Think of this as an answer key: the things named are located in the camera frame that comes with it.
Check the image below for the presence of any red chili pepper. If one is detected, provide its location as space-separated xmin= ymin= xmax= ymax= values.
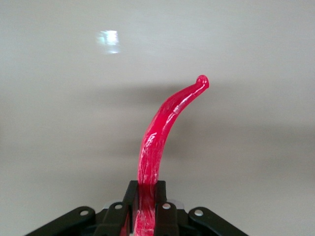
xmin=132 ymin=74 xmax=211 ymax=236

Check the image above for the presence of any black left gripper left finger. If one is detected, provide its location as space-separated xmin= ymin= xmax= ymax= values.
xmin=94 ymin=180 xmax=138 ymax=236

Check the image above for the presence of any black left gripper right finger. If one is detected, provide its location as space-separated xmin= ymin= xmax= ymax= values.
xmin=154 ymin=180 xmax=179 ymax=236

